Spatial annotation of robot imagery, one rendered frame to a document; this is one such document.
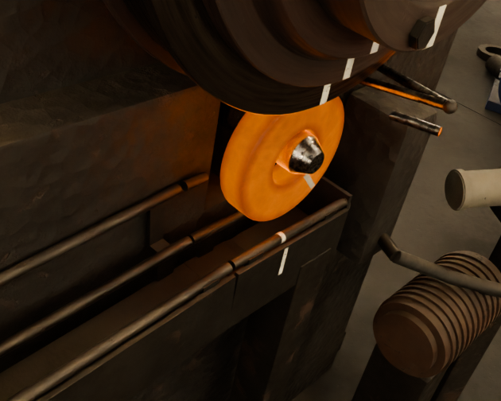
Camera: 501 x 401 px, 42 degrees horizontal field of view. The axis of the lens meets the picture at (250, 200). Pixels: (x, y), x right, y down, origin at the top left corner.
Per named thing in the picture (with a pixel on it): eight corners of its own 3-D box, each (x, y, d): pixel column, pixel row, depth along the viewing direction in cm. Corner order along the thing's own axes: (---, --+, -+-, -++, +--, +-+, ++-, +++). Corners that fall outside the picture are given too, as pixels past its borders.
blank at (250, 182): (195, 168, 60) (219, 186, 59) (300, 44, 62) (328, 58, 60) (249, 226, 74) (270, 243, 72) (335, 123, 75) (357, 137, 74)
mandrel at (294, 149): (220, 72, 74) (206, 107, 75) (195, 67, 70) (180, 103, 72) (337, 144, 65) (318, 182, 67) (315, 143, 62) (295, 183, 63)
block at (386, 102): (302, 229, 98) (341, 87, 84) (335, 210, 103) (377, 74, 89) (358, 270, 93) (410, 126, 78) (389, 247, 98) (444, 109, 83)
